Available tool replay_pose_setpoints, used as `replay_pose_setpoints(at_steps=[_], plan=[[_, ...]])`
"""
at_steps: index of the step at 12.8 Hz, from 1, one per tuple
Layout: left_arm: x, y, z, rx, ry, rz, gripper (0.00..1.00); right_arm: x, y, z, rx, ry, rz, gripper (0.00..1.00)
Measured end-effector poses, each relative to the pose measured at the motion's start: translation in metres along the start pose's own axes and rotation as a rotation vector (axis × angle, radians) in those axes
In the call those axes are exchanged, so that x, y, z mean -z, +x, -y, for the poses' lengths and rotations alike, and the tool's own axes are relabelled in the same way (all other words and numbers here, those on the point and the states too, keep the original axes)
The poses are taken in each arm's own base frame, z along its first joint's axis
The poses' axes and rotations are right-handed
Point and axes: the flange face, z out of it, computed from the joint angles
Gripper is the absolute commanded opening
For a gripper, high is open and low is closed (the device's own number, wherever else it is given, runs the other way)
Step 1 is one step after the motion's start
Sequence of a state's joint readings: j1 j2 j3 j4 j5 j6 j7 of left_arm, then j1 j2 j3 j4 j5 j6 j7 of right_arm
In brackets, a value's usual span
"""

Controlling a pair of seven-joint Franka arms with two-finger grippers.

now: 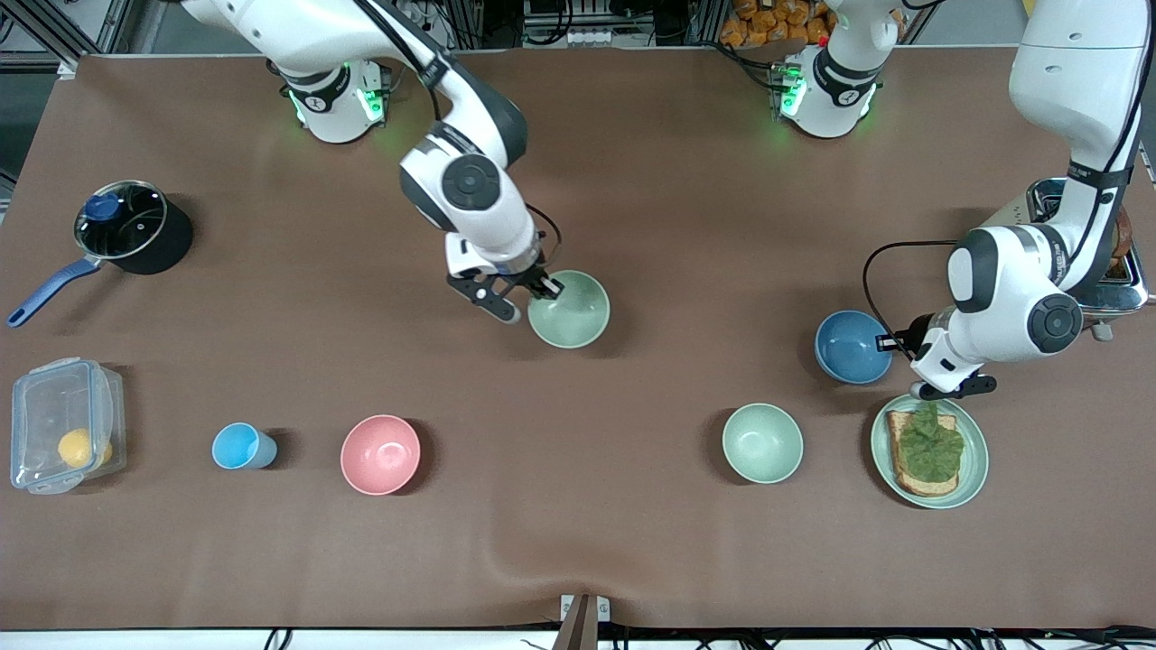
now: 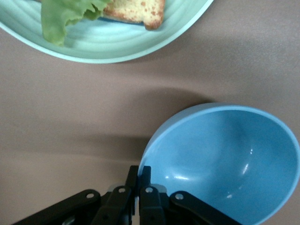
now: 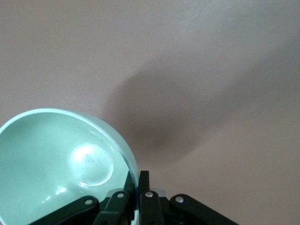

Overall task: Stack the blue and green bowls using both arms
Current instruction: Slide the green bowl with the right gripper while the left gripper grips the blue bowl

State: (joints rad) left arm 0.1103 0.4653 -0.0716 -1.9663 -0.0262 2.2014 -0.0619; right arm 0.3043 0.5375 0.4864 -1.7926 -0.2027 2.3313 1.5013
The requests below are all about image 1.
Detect pale green bowl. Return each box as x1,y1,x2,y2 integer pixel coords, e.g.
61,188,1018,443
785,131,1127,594
722,403,805,486
527,269,611,350

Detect blue bowl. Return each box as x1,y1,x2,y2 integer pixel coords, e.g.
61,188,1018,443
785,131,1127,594
815,310,894,385

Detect pink bowl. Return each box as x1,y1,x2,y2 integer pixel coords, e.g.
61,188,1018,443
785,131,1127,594
340,414,423,497

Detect green lettuce leaf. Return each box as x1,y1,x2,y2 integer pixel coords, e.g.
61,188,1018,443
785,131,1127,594
897,402,965,484

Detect pale green plate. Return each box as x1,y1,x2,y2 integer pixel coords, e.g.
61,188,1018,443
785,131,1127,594
871,394,990,510

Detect toasted bread slice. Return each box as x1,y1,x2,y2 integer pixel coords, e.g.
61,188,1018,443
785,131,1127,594
885,411,962,498

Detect beige chrome toaster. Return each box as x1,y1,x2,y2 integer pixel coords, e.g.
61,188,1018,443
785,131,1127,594
980,178,1152,342

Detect white power strip with plugs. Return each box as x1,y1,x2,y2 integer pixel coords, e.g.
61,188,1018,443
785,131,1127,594
388,0,452,51

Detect brown table cover mat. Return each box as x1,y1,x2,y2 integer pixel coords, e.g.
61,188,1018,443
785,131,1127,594
0,47,1156,631

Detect blue plastic cup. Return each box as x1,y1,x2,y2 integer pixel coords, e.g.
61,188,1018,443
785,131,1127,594
211,422,278,471

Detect orange snack packs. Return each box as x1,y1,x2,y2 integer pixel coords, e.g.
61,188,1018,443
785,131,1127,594
720,0,836,48

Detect glass lid with blue knob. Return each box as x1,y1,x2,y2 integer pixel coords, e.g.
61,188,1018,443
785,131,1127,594
74,181,169,260

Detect yellow lemon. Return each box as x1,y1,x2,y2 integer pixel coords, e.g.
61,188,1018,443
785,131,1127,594
58,428,114,469

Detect clear plastic lidded container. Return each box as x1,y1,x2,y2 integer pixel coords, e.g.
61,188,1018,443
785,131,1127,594
10,357,127,496

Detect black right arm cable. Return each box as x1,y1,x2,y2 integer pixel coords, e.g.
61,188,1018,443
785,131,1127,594
527,204,564,265

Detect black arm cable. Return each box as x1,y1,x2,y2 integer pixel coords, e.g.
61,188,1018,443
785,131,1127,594
862,238,960,349
527,204,564,265

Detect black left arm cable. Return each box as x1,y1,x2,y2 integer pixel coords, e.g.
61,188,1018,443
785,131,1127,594
862,238,960,349

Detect black pot with blue handle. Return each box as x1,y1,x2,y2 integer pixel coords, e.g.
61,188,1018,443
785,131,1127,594
7,180,194,328

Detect metal stand bracket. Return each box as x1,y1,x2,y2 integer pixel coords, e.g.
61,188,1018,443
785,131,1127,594
560,593,611,650

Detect aluminium frame rail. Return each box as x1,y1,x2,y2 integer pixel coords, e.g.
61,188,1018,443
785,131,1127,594
0,0,136,78

